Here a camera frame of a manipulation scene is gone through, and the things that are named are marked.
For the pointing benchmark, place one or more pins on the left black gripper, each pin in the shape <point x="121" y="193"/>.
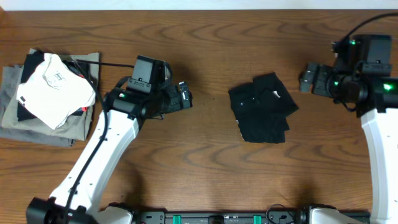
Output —
<point x="177" y="104"/>

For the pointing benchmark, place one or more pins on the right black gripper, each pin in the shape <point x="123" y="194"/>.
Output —
<point x="324" y="73"/>

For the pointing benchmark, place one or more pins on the black t-shirt with logo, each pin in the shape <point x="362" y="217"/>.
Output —
<point x="261" y="108"/>

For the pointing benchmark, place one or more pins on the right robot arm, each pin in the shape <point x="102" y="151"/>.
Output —
<point x="372" y="92"/>

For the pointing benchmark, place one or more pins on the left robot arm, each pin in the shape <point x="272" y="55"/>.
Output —
<point x="77" y="198"/>

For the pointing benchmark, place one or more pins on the beige folded garment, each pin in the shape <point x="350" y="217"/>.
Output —
<point x="77" y="124"/>

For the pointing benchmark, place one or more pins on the white folded t-shirt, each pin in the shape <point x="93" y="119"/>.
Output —
<point x="53" y="92"/>

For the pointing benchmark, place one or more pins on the grey folded garment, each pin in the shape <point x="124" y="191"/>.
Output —
<point x="10" y="77"/>

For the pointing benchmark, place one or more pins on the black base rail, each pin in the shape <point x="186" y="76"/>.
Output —
<point x="276" y="214"/>

